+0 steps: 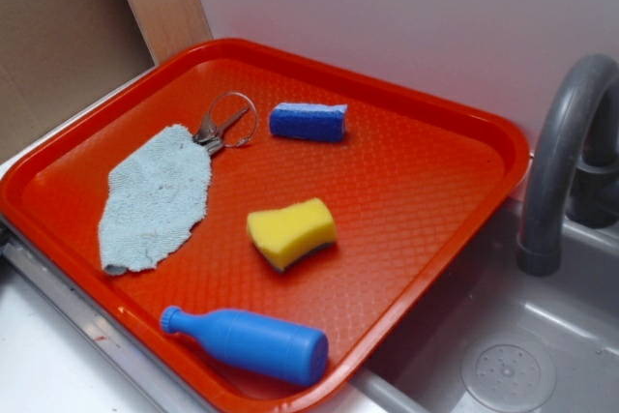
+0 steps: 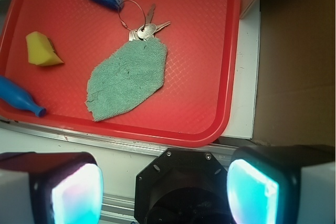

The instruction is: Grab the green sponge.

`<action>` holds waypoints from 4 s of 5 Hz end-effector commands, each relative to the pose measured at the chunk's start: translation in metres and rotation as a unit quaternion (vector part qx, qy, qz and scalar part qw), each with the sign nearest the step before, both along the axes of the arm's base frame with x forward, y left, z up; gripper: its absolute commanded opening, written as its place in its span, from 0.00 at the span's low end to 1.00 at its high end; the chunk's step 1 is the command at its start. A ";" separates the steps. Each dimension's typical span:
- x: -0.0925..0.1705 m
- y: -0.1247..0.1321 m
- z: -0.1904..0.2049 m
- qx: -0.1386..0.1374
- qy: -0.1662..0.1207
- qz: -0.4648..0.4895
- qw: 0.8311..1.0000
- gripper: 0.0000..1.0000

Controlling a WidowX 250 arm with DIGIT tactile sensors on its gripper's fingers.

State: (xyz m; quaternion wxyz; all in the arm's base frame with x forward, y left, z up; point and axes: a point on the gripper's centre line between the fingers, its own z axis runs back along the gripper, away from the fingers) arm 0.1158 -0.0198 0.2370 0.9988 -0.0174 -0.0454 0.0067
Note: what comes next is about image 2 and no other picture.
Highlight red plastic tray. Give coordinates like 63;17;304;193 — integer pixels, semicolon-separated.
1;0;240;147

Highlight brown cardboard box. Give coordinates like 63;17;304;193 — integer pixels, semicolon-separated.
253;0;335;145

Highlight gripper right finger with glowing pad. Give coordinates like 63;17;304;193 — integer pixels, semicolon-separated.
227;145;335;223

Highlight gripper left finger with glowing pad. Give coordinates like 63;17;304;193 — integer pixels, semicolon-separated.
1;152;103;223

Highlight aluminium frame rail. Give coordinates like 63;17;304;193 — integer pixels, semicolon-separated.
0;120;237;159

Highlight silver keys on wire ring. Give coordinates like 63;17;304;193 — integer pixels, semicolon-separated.
118;0;172;41

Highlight yellow sponge wedge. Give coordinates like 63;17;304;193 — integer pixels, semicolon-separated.
26;31;64;67

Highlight blue plastic bottle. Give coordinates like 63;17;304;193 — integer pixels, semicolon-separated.
1;76;47;118

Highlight green cloth sponge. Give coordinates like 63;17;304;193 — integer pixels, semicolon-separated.
86;38;167;122

